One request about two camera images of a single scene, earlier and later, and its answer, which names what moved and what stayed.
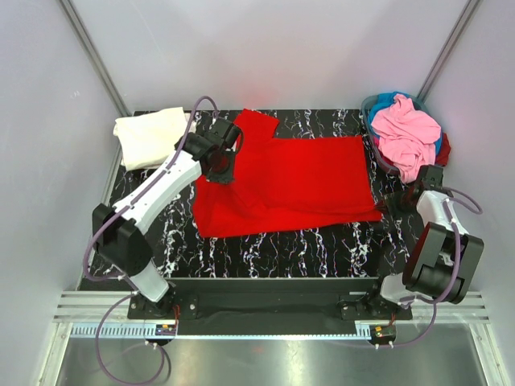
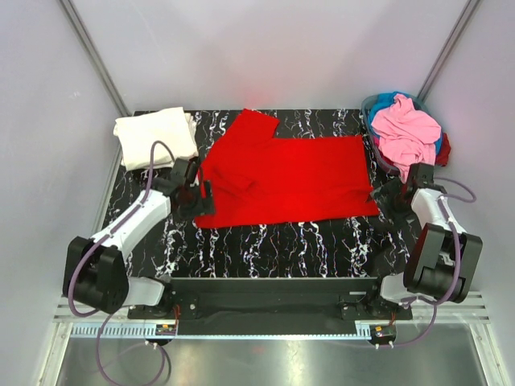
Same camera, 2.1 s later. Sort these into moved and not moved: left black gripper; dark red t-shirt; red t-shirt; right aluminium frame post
Moved: left black gripper
Not moved: red t-shirt; dark red t-shirt; right aluminium frame post
